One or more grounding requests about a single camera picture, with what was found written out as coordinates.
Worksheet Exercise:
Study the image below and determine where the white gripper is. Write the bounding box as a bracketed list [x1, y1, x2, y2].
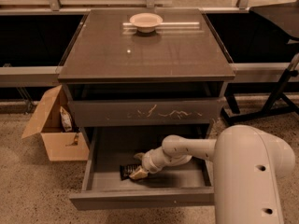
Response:
[129, 147, 165, 180]

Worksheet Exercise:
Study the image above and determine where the black rxbar chocolate wrapper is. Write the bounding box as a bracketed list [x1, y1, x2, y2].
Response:
[120, 164, 139, 180]

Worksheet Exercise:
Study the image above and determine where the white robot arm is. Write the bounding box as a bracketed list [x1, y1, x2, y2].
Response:
[130, 125, 295, 224]

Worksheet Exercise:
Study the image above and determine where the open grey middle drawer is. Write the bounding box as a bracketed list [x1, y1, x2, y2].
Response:
[70, 125, 214, 210]

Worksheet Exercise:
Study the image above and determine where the scratched grey top drawer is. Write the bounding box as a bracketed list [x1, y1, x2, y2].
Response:
[68, 98, 224, 127]

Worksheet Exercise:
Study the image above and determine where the grey drawer cabinet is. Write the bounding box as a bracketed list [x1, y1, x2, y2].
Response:
[59, 8, 235, 141]

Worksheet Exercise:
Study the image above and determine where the open cardboard box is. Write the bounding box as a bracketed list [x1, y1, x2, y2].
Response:
[21, 86, 89, 161]

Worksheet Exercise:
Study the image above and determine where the snack bag in box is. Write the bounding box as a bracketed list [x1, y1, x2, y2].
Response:
[60, 106, 73, 132]

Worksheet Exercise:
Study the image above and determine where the white ceramic bowl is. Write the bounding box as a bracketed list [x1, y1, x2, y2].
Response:
[130, 13, 163, 33]

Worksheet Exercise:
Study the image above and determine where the black rolling stand base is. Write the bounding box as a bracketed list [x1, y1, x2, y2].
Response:
[220, 53, 299, 128]

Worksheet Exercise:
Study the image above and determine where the metal window rail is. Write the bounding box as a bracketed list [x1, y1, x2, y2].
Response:
[0, 63, 289, 88]

